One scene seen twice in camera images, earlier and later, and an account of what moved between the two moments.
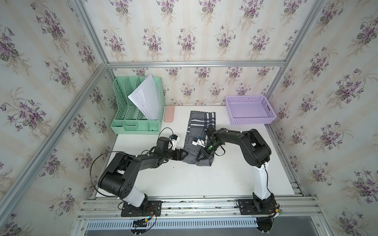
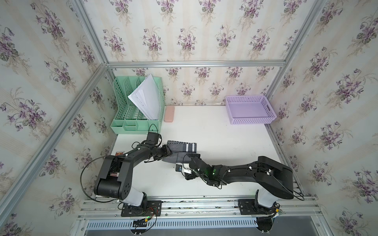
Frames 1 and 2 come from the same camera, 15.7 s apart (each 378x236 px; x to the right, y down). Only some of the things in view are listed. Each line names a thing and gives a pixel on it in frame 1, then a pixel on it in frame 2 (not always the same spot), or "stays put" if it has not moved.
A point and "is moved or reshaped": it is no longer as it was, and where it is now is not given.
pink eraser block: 169,112 stays put
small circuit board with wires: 141,222 stays put
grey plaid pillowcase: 199,122 is moved or reshaped
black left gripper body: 173,155 to 162,152
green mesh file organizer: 129,119 stays put
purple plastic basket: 250,109 stays put
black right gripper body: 208,149 to 205,179
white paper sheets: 147,96 stays put
